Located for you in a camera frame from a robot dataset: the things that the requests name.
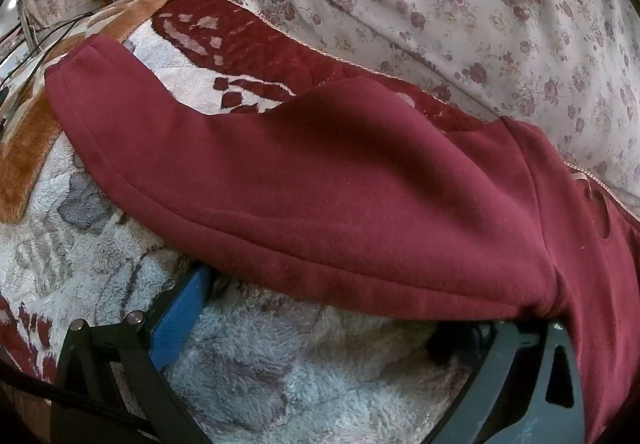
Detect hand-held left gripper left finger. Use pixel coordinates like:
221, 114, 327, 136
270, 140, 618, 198
50, 263, 215, 444

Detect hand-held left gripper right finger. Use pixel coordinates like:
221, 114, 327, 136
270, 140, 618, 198
429, 319, 587, 444

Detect maroon fleece pants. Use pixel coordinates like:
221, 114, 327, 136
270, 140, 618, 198
44, 34, 640, 444

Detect red white plush blanket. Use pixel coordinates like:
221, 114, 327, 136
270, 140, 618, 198
0, 0, 501, 444

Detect white floral quilt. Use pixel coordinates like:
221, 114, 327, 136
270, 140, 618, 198
177, 0, 640, 220

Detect thick black cable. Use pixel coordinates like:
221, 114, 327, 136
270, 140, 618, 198
0, 359, 151, 431

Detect thin black cable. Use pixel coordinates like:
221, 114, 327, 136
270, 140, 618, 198
0, 10, 96, 92

